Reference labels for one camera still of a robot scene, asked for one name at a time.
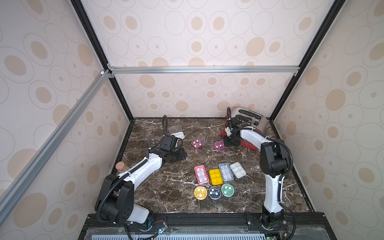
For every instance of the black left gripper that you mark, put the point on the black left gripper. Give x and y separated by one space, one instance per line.
182 154

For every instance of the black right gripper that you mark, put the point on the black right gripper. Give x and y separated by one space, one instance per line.
229 140

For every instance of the purple pillbox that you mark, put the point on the purple pillbox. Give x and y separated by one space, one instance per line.
198 142
219 145

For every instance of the white pillbox clear lid front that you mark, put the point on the white pillbox clear lid front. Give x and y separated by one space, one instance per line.
238 170

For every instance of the white pillbox clear lid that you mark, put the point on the white pillbox clear lid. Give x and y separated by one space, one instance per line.
238 170
177 131

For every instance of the teal rectangular pillbox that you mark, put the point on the teal rectangular pillbox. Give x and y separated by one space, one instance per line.
226 172

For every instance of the white pillbox with amber lid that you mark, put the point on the white pillbox with amber lid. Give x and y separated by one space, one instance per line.
216 177

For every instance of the red pillbox clear lid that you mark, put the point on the red pillbox clear lid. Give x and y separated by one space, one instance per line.
201 174

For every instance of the green round pillbox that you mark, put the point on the green round pillbox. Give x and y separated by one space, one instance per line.
227 190

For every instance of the yellow round pillbox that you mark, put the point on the yellow round pillbox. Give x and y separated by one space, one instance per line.
200 193

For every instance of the dark blue round pillbox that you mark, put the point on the dark blue round pillbox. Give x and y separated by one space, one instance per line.
214 193

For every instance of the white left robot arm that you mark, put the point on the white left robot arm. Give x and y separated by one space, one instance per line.
115 203

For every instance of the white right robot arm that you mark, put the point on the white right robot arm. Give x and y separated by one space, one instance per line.
276 161

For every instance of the white pillbox clear lid rear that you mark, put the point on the white pillbox clear lid rear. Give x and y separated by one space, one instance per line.
177 131

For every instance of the clear small pillbox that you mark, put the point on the clear small pillbox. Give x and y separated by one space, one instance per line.
152 141

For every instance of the red and silver toaster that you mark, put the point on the red and silver toaster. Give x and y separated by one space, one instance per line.
257 121

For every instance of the aluminium frame crossbar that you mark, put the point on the aluminium frame crossbar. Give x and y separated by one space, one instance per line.
213 70

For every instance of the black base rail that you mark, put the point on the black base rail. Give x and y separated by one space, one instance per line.
307 226

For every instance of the aluminium frame side bar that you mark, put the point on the aluminium frame side bar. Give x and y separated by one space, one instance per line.
20 185

